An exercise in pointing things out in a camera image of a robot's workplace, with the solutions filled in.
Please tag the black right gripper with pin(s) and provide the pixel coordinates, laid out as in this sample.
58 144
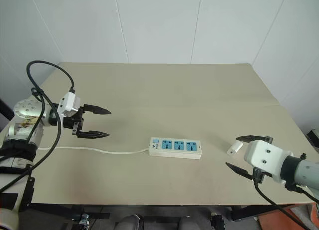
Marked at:
258 176

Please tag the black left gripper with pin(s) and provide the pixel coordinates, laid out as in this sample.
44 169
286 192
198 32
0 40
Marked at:
74 122

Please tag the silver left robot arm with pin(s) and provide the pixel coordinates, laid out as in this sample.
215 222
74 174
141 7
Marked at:
27 109

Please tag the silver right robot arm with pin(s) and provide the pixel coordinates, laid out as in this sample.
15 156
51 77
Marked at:
307 171

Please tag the white plug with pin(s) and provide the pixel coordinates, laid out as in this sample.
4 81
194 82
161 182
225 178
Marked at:
234 148

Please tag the white power strip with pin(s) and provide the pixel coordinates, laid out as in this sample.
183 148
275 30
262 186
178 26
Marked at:
175 147

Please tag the black object with white edge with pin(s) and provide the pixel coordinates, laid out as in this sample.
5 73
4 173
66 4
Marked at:
313 137

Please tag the black table clamp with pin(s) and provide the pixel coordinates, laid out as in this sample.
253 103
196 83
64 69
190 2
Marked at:
217 220

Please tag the orange box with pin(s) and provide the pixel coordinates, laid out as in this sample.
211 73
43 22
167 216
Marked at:
299 216

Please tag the dark rounded shape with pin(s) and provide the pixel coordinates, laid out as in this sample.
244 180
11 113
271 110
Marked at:
129 223
189 223

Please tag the metal table clamp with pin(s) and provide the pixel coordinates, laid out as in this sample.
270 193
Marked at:
84 219

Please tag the white rounded robot shell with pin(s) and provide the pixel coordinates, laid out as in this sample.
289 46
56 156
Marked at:
7 218

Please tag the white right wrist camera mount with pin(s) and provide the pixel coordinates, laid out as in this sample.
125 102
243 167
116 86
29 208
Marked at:
264 154

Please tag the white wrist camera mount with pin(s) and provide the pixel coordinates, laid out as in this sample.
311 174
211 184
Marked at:
264 154
68 104

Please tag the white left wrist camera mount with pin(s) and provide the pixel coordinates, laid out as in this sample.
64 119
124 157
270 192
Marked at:
68 104

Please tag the black table frame foot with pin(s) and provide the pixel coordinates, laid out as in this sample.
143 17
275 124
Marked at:
246 212

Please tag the black table frame bar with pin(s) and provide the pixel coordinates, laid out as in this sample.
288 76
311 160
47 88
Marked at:
91 212

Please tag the black object at wall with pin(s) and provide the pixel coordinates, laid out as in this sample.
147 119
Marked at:
5 110

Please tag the black metal table bracket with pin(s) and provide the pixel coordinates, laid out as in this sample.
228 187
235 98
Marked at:
29 187

